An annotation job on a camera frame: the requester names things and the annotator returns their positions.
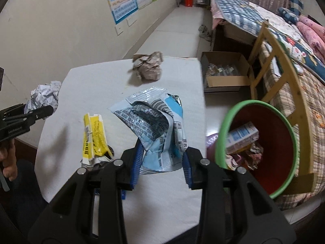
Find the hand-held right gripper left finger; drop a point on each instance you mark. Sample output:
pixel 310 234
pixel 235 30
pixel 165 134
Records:
pixel 135 162

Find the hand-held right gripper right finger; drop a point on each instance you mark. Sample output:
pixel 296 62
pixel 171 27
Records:
pixel 186 170

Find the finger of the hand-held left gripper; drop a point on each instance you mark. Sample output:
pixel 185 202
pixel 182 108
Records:
pixel 40 113
pixel 12 110

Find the silver white paper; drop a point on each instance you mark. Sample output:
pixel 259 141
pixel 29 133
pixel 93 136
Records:
pixel 44 94

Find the blue and white wrapper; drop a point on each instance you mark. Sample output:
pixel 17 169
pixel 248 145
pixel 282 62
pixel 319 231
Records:
pixel 152 124

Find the white and blue milk carton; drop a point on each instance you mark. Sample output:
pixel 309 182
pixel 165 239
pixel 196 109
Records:
pixel 241 137

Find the red white paper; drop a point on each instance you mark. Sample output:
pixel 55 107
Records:
pixel 254 156

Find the red bin with green rim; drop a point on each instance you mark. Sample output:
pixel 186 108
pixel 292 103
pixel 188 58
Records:
pixel 276 142

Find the person's left hand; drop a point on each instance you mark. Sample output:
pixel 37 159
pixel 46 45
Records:
pixel 9 162

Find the yellow wrapper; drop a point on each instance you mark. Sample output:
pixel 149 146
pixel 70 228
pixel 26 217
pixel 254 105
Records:
pixel 95 137

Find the person's dark trousers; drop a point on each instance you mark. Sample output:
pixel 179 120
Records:
pixel 22 195

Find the cardboard box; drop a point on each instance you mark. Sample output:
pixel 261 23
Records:
pixel 228 82

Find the crumpled brown paper bag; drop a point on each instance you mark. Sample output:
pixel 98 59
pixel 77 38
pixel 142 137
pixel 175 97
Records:
pixel 149 66

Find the packets in cardboard box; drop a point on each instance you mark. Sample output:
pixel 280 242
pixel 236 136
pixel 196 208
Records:
pixel 223 70

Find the grey cloth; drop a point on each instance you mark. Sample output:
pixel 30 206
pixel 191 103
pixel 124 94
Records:
pixel 205 32

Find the brown plaid quilt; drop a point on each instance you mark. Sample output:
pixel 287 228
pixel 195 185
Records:
pixel 312 101

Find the wooden bed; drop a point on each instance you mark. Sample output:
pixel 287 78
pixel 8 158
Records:
pixel 238 34

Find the pink sheet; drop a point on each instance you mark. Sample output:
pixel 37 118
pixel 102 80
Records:
pixel 217 19

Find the dark blue printed blanket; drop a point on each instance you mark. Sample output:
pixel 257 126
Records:
pixel 304 50

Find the red bucket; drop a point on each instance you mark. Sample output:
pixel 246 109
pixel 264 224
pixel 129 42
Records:
pixel 188 1

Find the blue plaid quilt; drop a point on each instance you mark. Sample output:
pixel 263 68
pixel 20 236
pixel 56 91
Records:
pixel 236 7

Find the pink folded blanket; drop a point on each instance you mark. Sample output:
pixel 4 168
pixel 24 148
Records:
pixel 311 34

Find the dark blue pillow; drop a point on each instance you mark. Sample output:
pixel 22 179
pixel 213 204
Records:
pixel 288 15

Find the blue plaid pillow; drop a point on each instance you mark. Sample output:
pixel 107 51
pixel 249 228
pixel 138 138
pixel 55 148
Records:
pixel 296 3

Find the white wall socket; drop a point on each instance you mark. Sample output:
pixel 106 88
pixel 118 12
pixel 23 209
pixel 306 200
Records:
pixel 119 30
pixel 131 22

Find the blue wall poster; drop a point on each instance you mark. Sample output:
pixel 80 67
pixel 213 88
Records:
pixel 120 0

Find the light wooden frame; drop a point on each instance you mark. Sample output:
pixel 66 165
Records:
pixel 287 63

